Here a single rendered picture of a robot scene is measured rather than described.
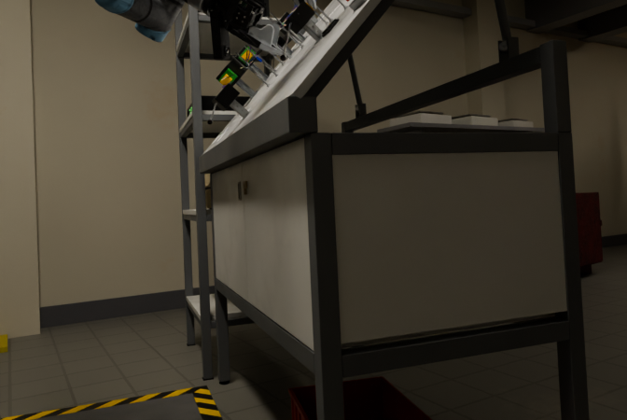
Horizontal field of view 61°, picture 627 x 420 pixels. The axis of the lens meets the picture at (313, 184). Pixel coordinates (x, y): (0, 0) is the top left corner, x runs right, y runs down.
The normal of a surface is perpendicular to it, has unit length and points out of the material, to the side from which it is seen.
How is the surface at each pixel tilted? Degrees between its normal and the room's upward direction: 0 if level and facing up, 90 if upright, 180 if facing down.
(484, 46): 90
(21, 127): 90
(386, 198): 90
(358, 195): 90
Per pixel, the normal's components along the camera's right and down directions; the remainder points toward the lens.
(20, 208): 0.50, -0.05
